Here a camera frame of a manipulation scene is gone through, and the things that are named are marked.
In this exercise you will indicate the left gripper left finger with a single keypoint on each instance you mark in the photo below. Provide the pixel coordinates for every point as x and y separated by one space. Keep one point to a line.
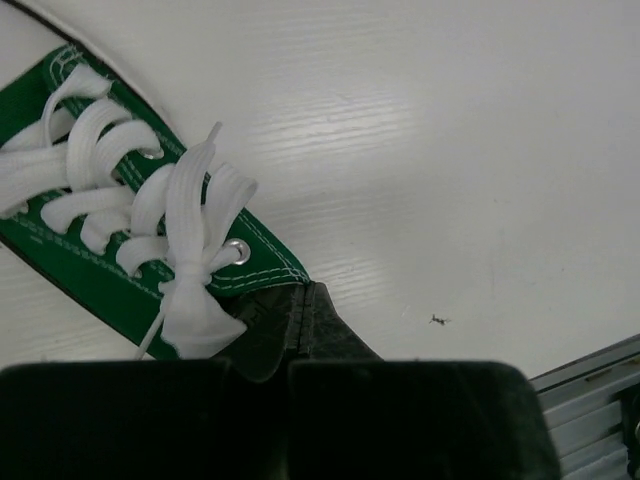
222 418

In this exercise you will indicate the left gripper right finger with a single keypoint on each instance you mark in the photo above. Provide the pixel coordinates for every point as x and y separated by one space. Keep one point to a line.
356 416

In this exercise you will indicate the green sneaker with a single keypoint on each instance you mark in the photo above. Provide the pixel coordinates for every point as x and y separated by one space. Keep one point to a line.
115 238

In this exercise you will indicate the aluminium front rail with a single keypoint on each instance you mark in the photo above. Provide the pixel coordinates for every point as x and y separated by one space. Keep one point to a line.
591 407

